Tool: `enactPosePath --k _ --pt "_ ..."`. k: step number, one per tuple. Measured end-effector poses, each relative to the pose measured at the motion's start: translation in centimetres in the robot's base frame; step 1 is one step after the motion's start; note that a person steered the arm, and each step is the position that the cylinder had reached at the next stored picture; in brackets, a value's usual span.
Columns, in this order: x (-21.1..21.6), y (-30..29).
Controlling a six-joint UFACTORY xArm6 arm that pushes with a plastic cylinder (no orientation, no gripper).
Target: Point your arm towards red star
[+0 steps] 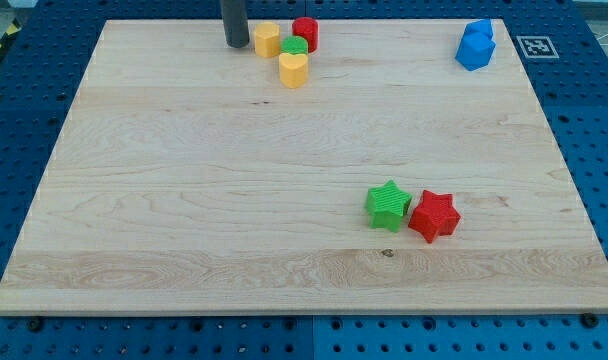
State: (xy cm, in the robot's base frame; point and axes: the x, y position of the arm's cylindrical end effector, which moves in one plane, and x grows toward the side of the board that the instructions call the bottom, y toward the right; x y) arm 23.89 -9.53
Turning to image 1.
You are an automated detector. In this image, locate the green star block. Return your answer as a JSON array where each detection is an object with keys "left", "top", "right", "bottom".
[{"left": 365, "top": 180, "right": 413, "bottom": 233}]

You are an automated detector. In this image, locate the red star block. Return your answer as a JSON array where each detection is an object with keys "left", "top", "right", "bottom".
[{"left": 408, "top": 190, "right": 461, "bottom": 244}]

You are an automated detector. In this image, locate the wooden board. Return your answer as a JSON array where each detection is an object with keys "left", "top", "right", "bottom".
[{"left": 0, "top": 19, "right": 608, "bottom": 316}]

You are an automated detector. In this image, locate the yellow heart block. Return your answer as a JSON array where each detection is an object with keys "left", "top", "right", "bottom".
[{"left": 278, "top": 53, "right": 309, "bottom": 89}]

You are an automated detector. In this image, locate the green cylinder block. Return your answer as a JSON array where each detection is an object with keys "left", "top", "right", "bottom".
[{"left": 281, "top": 35, "right": 309, "bottom": 55}]

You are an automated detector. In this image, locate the yellow hexagon block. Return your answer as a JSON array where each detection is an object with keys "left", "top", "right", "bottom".
[{"left": 253, "top": 22, "right": 281, "bottom": 58}]

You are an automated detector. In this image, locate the red cylinder block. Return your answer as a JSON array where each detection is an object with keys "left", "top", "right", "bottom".
[{"left": 292, "top": 17, "right": 319, "bottom": 53}]

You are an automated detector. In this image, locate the blue block front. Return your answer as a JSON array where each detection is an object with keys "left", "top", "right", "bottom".
[{"left": 455, "top": 33, "right": 496, "bottom": 71}]

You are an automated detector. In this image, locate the blue block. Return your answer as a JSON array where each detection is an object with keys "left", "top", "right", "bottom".
[
  {"left": 463, "top": 19, "right": 494, "bottom": 39},
  {"left": 455, "top": 33, "right": 496, "bottom": 71}
]

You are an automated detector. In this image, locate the blue block rear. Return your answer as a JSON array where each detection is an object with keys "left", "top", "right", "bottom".
[{"left": 463, "top": 19, "right": 494, "bottom": 39}]

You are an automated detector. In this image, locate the white fiducial marker tag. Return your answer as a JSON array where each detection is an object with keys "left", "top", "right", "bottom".
[{"left": 516, "top": 35, "right": 559, "bottom": 59}]

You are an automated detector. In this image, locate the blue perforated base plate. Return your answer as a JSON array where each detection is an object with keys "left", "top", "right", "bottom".
[{"left": 0, "top": 0, "right": 608, "bottom": 359}]

